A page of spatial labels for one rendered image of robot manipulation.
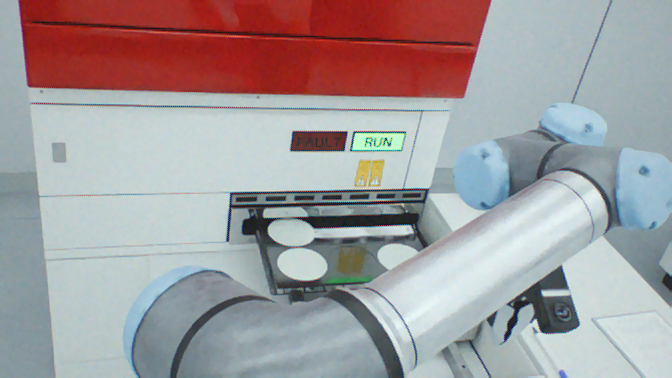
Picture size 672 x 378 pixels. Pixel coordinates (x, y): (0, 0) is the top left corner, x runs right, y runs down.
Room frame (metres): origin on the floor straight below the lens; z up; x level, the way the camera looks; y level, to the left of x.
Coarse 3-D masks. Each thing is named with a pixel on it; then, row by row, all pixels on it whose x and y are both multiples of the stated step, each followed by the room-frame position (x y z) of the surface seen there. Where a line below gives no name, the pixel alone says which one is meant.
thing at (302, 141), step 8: (296, 136) 1.23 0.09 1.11; (304, 136) 1.23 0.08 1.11; (312, 136) 1.24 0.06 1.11; (320, 136) 1.25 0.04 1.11; (328, 136) 1.25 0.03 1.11; (336, 136) 1.26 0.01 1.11; (344, 136) 1.26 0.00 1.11; (296, 144) 1.23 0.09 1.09; (304, 144) 1.24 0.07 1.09; (312, 144) 1.24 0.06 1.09; (320, 144) 1.25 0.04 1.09; (328, 144) 1.25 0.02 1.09; (336, 144) 1.26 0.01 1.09
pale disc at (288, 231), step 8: (272, 224) 1.21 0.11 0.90; (280, 224) 1.21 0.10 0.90; (288, 224) 1.22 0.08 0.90; (296, 224) 1.22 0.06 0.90; (304, 224) 1.23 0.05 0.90; (272, 232) 1.18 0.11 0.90; (280, 232) 1.18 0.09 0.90; (288, 232) 1.19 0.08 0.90; (296, 232) 1.19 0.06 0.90; (304, 232) 1.20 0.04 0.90; (312, 232) 1.21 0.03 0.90; (280, 240) 1.16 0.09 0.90; (288, 240) 1.16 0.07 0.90; (296, 240) 1.17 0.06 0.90; (304, 240) 1.17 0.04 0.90
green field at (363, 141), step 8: (360, 136) 1.28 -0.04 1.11; (368, 136) 1.28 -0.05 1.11; (376, 136) 1.29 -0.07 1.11; (384, 136) 1.29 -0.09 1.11; (392, 136) 1.30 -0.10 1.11; (400, 136) 1.31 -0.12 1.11; (360, 144) 1.28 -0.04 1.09; (368, 144) 1.28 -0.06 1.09; (376, 144) 1.29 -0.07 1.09; (384, 144) 1.30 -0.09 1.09; (392, 144) 1.30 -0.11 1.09; (400, 144) 1.31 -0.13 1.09
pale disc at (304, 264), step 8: (296, 248) 1.14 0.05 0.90; (280, 256) 1.10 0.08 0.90; (288, 256) 1.11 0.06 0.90; (296, 256) 1.11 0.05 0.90; (304, 256) 1.12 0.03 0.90; (312, 256) 1.12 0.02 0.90; (320, 256) 1.13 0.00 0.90; (280, 264) 1.08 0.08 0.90; (288, 264) 1.08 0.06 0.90; (296, 264) 1.09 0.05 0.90; (304, 264) 1.09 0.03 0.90; (312, 264) 1.10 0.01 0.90; (320, 264) 1.10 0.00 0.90; (288, 272) 1.06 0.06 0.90; (296, 272) 1.06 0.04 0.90; (304, 272) 1.07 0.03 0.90; (312, 272) 1.07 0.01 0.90; (320, 272) 1.08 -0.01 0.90
